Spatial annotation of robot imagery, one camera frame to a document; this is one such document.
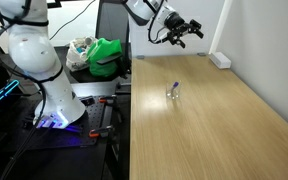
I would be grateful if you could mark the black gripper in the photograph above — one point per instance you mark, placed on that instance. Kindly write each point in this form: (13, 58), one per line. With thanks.
(174, 20)

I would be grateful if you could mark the blue capped grey marker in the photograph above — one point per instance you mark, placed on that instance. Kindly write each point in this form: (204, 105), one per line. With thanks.
(175, 85)

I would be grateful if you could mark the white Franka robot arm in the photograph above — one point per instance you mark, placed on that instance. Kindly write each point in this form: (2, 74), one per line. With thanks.
(34, 50)

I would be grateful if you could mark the clear glass cup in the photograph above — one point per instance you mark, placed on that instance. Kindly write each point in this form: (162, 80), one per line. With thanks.
(173, 94)

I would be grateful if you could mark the white rectangular box device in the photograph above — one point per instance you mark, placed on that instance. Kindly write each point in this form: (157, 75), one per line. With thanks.
(220, 60)

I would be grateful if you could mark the black chair with bags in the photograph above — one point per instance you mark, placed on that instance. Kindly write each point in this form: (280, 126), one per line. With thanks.
(112, 20)

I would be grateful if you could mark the black flat object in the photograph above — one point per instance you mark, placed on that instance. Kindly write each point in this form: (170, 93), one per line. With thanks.
(109, 59)

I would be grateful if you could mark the green plastic bag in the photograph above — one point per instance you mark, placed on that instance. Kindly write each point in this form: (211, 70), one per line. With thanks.
(100, 50)

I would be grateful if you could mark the white plastic bag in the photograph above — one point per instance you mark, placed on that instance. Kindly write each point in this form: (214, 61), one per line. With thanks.
(75, 55)

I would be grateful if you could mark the blue lit black case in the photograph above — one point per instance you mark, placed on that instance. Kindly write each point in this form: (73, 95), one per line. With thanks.
(0, 95)

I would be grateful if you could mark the grey table edge bracket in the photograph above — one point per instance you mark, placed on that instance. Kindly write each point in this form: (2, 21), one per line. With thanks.
(139, 57)
(201, 54)

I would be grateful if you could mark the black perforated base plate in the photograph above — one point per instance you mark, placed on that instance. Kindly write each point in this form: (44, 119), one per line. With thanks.
(87, 116)

